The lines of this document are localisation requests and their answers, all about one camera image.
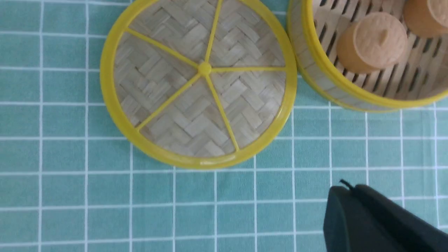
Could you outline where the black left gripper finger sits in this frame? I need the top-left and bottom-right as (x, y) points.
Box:
(323, 179), (448, 252)

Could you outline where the yellow rimmed woven steamer lid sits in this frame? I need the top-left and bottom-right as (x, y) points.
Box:
(100, 0), (298, 169)

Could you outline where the bamboo steamer basket yellow rim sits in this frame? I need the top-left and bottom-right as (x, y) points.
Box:
(287, 0), (447, 112)

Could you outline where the tan toy steamed bun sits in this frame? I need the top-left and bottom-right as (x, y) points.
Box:
(336, 12), (408, 74)

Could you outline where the green checkered tablecloth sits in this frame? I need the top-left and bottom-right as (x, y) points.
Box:
(0, 0), (447, 252)

